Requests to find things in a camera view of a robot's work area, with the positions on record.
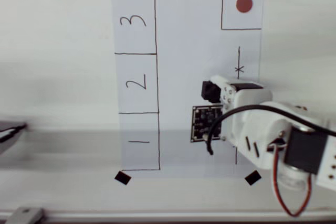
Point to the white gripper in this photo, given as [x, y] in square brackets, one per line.
[246, 87]

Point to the black cube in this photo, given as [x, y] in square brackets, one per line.
[210, 91]

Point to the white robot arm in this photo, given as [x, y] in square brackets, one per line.
[262, 140]

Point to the white paper sheet with markings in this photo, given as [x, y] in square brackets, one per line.
[183, 51]

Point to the black tape piece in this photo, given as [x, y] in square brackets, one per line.
[122, 177]
[253, 177]

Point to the red round sticker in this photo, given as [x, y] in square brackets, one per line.
[244, 4]

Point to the black and white flat device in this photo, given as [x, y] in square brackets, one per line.
[10, 125]

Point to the grey metal clamp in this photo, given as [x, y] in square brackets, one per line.
[26, 214]

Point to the black camera circuit board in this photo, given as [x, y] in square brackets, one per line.
[202, 124]

